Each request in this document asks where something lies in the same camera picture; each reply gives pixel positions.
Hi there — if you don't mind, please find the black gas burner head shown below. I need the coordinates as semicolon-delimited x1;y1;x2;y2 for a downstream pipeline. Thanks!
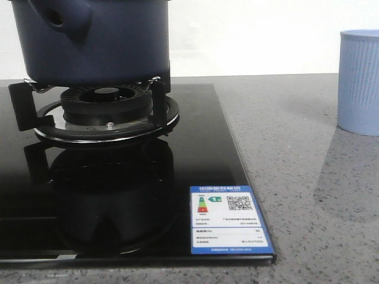
60;84;152;125

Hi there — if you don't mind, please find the light blue ribbed cup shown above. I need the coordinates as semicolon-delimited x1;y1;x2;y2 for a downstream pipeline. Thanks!
338;30;378;136

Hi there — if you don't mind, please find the black metal pot support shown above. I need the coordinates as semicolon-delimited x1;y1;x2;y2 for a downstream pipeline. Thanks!
8;71;179;144

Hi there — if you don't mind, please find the dark blue cooking pot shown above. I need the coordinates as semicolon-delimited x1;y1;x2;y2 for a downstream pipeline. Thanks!
11;1;170;87

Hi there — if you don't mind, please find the black glass gas stove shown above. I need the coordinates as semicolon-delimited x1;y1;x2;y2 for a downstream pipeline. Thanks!
1;85;277;268

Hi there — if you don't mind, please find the blue energy label sticker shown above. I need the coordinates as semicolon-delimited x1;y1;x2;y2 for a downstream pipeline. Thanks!
189;185;275;257

